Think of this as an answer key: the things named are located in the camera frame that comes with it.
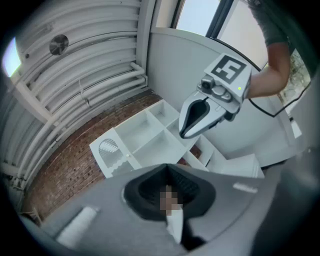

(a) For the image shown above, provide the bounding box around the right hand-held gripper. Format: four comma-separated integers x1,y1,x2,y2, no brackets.
178,52,253,139

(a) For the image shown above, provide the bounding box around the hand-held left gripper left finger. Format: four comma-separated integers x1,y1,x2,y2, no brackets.
19,163,187,256

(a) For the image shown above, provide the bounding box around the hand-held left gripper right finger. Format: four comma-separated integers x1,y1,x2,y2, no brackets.
166,163,278,254

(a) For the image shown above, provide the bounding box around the white cabinet door with glass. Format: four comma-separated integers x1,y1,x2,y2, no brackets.
89,127,143,179

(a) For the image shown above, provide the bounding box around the person's right forearm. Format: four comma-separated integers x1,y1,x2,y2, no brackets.
247,65,292,99

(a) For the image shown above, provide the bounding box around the white shelf cabinet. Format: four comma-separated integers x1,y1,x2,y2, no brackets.
113,99,227,173

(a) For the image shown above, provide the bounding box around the white ceiling pipe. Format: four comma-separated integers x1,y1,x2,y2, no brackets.
12,76,149,188
82,61,146,101

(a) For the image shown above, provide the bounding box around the glass window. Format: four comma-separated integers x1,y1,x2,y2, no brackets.
216,0,270,71
2,37,22,77
174,0,223,36

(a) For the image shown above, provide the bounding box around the round ceiling vent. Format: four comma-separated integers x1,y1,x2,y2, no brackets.
49,34,69,56

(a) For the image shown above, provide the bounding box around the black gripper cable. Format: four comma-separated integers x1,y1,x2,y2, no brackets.
248,81,312,118

